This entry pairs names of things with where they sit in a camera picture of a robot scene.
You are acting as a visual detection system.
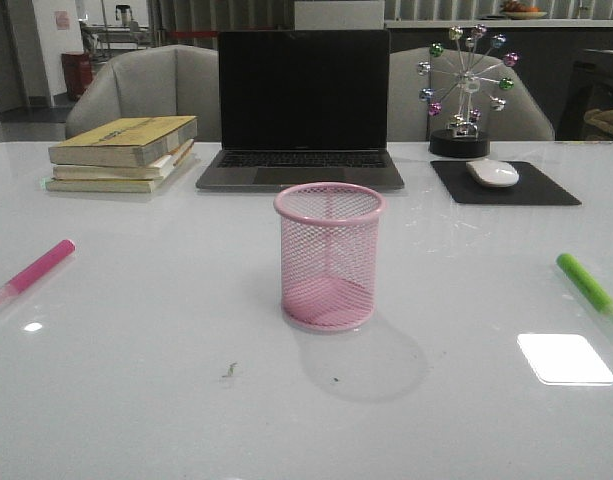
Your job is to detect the pink highlighter pen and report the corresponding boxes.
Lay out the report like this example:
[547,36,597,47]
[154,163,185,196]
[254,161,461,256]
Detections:
[0,239,76,312]

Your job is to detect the green highlighter pen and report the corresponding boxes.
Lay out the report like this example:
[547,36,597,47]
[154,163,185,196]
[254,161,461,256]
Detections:
[556,253,613,321]

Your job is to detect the pink mesh pen holder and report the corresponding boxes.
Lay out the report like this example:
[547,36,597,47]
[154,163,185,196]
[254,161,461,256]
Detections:
[273,182,386,331]

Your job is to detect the grey open laptop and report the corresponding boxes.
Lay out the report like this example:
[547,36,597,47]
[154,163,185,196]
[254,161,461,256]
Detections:
[196,29,404,191]

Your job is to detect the black mouse pad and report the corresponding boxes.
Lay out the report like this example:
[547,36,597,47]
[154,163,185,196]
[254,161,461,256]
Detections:
[431,160,582,206]

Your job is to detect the middle white book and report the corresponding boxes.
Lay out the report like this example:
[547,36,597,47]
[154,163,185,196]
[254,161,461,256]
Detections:
[53,140,195,180]

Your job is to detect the bottom yellow book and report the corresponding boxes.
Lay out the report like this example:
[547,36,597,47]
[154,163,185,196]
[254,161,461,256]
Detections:
[42,149,197,193]

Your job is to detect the yellow book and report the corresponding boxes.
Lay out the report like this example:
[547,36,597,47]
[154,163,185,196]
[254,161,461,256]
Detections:
[48,116,197,167]
[42,149,197,193]

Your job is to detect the white computer mouse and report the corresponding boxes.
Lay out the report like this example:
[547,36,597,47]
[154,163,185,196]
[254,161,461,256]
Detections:
[465,158,520,188]

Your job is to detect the right grey armchair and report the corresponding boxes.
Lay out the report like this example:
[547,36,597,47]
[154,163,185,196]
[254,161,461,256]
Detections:
[387,47,555,142]

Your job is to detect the grey armchair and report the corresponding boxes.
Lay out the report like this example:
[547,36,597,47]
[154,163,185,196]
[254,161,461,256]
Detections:
[65,45,221,142]
[387,47,555,142]

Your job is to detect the top yellow book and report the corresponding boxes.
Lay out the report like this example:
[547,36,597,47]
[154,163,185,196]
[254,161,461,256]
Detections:
[48,116,197,167]

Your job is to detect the left grey armchair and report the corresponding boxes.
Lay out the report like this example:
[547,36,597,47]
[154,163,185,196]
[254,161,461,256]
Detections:
[65,45,221,142]

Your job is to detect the ferris wheel desk ornament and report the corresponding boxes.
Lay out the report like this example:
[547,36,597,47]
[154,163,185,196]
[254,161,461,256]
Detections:
[416,23,520,159]

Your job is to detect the red trash bin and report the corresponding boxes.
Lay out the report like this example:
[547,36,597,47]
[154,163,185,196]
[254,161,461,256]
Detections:
[61,52,93,101]

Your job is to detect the fruit bowl on counter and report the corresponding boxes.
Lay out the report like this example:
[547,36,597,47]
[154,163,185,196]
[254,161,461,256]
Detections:
[500,0,547,20]

